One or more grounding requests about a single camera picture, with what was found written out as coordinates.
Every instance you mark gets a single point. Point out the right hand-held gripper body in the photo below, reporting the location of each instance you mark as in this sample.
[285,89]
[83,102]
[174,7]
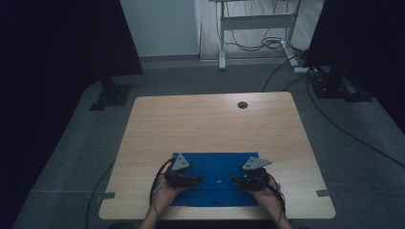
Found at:
[258,178]

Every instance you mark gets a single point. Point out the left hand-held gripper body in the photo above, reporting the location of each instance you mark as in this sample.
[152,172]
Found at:
[178,176]

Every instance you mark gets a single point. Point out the blue t-shirt with white print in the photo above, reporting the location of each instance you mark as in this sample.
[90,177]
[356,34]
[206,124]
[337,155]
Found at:
[216,168]

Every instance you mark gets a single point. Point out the person's left hand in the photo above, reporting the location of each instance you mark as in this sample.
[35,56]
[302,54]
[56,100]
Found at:
[165,195]

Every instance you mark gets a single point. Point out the person's right hand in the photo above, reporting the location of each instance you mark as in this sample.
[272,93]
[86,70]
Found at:
[269,198]

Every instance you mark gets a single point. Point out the grey tape strip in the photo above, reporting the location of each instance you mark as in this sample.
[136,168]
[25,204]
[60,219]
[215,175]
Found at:
[106,196]
[323,193]

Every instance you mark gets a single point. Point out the white power strip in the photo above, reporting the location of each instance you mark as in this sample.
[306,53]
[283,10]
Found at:
[301,69]

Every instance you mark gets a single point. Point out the black stand base with rails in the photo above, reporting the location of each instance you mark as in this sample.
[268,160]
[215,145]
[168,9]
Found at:
[337,86]

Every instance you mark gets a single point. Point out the dark curtain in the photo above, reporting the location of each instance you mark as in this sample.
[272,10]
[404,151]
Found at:
[47,63]
[366,47]

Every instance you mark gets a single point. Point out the black stand base plate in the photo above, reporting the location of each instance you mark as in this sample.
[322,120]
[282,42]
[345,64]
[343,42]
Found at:
[111,95]

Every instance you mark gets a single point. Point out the white metal desk frame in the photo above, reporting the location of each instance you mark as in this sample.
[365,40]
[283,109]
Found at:
[254,21]

